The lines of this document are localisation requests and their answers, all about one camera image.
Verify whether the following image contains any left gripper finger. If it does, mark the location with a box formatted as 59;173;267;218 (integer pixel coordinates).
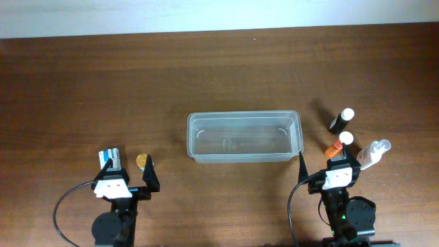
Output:
94;158;113;181
142;154;161;192

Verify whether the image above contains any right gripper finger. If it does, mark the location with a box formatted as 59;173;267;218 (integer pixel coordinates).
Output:
298;151;309;184
342;143;357;168

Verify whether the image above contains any white blue red box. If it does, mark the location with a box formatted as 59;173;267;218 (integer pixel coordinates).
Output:
98;148;121;169

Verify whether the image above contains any small jar gold lid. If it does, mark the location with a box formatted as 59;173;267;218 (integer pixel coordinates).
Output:
136;154;154;172

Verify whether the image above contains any white squeeze bottle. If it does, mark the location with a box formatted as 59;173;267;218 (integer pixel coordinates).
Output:
357;139;392;170

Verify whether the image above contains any orange bottle white cap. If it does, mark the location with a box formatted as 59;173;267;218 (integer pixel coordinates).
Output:
324;131;354;158

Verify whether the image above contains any black bottle white cap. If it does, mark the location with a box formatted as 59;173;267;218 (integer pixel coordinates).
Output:
329;108;355;134

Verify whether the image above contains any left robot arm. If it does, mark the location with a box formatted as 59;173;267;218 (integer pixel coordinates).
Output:
91;154;160;246

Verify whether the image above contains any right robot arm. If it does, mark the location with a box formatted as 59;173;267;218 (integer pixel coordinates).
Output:
295;145;376;246

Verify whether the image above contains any clear plastic container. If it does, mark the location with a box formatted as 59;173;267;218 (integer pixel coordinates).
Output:
187;110;304;163

